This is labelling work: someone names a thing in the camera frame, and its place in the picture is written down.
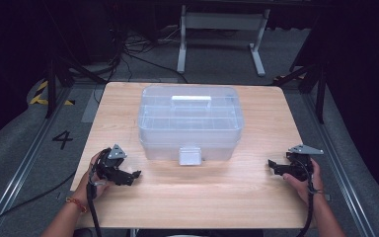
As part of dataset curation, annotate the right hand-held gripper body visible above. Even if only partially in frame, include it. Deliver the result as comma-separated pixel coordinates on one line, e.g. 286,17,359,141
285,144,325,183

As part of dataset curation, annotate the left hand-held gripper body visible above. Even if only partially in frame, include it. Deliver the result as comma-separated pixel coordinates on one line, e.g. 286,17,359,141
95,143,136,186

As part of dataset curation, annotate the clear plastic storage box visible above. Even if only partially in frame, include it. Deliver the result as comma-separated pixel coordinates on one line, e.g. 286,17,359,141
137,84,245,166

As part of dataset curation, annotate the person's right hand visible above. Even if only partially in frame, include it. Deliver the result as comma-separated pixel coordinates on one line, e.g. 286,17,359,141
282,159,326,205

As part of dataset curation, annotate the person's left hand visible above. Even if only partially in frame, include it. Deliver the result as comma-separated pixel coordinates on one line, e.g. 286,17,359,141
75,151,114,207

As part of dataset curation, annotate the black tripod stand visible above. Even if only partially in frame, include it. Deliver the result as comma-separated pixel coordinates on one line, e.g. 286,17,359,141
272,61,328,125
43,55,109,119

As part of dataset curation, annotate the yellow black hazard tape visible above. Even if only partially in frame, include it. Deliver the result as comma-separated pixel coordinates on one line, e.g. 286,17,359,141
29,80,76,107

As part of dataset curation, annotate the grey metal stand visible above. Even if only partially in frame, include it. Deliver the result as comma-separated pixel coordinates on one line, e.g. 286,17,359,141
176,4,271,78

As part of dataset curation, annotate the grey metal floor rail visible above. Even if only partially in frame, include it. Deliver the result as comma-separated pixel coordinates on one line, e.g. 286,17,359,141
0,87,75,237
300,92,378,237

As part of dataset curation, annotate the orange beaded bracelet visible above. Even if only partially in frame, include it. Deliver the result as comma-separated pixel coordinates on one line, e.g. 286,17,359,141
64,196,89,213

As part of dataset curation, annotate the black floor cable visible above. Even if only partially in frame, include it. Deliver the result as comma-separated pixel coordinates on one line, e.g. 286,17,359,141
0,170,77,233

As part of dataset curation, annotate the bundle of black floor cables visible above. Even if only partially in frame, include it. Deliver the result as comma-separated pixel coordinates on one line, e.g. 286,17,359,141
107,28,190,85

